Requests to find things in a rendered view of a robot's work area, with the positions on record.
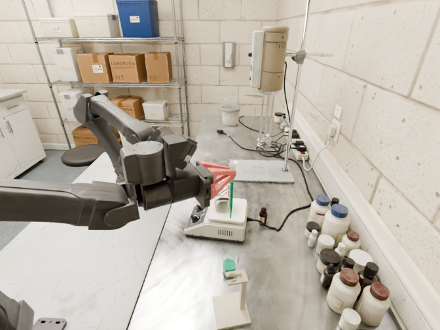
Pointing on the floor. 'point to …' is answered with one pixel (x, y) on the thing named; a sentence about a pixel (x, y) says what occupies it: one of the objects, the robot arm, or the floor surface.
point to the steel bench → (243, 249)
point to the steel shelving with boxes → (112, 62)
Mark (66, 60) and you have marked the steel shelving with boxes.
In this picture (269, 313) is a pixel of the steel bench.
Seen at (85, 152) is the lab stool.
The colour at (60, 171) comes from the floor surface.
